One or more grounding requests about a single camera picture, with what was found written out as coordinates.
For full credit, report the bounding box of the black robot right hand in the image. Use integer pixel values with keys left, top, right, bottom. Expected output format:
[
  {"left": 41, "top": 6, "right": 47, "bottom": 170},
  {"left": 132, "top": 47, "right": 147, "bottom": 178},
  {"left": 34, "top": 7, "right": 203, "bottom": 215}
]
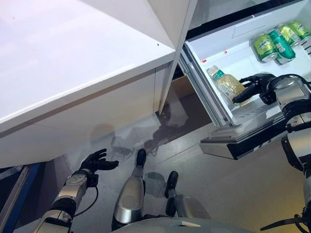
[{"left": 232, "top": 74, "right": 276, "bottom": 103}]

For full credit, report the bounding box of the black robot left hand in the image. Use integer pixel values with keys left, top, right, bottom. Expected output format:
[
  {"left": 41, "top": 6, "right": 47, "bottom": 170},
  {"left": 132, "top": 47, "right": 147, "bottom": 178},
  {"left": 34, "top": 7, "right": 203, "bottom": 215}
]
[{"left": 79, "top": 148, "right": 120, "bottom": 174}]

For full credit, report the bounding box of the yellow tea bottle white cap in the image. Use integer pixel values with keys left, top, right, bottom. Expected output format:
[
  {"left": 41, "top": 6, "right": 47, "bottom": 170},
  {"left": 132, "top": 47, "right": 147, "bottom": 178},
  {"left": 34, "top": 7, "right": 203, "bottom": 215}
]
[{"left": 206, "top": 65, "right": 251, "bottom": 107}]

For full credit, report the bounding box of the fridge drawer with white bin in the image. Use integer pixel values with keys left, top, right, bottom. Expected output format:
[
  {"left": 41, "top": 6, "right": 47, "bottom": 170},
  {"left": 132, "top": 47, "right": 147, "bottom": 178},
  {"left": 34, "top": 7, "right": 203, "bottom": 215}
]
[{"left": 178, "top": 0, "right": 311, "bottom": 161}]

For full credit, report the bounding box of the light green drink can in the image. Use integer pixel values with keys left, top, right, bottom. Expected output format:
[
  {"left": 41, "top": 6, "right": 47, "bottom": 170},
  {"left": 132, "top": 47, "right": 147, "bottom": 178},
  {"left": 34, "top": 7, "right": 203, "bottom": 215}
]
[
  {"left": 288, "top": 20, "right": 311, "bottom": 41},
  {"left": 254, "top": 33, "right": 278, "bottom": 64},
  {"left": 276, "top": 23, "right": 302, "bottom": 47}
]

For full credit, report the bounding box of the dark green drink can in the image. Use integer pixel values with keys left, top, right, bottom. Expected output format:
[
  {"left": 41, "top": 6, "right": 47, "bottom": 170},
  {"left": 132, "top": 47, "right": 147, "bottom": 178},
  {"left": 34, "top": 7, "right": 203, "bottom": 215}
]
[{"left": 268, "top": 29, "right": 296, "bottom": 66}]

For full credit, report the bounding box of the robot left leg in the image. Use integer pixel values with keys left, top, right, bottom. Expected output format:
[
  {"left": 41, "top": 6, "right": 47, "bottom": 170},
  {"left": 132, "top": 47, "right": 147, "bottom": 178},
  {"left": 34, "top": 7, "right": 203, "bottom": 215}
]
[{"left": 111, "top": 148, "right": 148, "bottom": 230}]

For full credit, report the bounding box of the robot leg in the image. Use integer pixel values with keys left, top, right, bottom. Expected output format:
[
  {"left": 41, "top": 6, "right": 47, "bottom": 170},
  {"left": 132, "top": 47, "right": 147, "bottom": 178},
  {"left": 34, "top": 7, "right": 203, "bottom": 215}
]
[
  {"left": 111, "top": 148, "right": 148, "bottom": 230},
  {"left": 165, "top": 171, "right": 212, "bottom": 220}
]

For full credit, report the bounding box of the robot right leg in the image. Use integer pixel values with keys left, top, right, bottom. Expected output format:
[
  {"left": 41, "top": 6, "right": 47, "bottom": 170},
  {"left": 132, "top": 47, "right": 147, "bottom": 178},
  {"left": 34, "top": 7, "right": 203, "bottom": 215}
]
[{"left": 165, "top": 171, "right": 212, "bottom": 220}]

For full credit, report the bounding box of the silver robot torso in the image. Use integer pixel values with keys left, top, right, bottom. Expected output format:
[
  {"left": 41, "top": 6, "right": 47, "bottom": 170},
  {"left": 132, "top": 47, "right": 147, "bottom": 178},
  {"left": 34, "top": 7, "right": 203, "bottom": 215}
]
[{"left": 140, "top": 215, "right": 246, "bottom": 233}]

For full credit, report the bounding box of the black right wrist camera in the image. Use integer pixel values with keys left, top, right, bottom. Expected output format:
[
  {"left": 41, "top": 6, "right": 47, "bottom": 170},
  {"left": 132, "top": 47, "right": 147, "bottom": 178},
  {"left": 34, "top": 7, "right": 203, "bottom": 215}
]
[{"left": 259, "top": 89, "right": 277, "bottom": 105}]

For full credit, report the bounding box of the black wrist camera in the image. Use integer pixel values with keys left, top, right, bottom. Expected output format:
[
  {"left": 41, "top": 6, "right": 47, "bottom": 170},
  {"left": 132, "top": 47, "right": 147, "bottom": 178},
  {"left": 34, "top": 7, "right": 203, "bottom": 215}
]
[
  {"left": 259, "top": 89, "right": 277, "bottom": 105},
  {"left": 86, "top": 173, "right": 99, "bottom": 188}
]

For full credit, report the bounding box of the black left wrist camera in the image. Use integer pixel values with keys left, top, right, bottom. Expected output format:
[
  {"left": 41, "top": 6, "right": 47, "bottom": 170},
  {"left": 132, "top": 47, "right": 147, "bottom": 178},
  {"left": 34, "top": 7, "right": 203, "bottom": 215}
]
[{"left": 86, "top": 173, "right": 99, "bottom": 188}]

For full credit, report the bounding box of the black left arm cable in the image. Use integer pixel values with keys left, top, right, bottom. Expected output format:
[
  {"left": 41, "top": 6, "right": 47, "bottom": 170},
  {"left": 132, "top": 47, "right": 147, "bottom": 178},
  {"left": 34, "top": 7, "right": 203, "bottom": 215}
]
[{"left": 72, "top": 186, "right": 99, "bottom": 216}]

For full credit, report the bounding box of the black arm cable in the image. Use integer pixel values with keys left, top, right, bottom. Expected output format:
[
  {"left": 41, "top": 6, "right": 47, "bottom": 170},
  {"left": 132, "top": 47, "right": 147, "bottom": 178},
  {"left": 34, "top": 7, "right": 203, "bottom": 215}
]
[
  {"left": 72, "top": 186, "right": 99, "bottom": 216},
  {"left": 259, "top": 213, "right": 311, "bottom": 232}
]

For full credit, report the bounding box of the blue metal frame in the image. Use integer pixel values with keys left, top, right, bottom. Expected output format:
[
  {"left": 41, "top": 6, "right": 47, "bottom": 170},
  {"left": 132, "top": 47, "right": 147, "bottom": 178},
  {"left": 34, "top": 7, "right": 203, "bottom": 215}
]
[{"left": 0, "top": 162, "right": 47, "bottom": 233}]

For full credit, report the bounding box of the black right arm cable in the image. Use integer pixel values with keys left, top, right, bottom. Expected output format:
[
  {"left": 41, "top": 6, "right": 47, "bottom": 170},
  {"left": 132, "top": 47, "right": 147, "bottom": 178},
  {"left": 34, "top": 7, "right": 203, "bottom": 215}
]
[{"left": 259, "top": 213, "right": 311, "bottom": 232}]

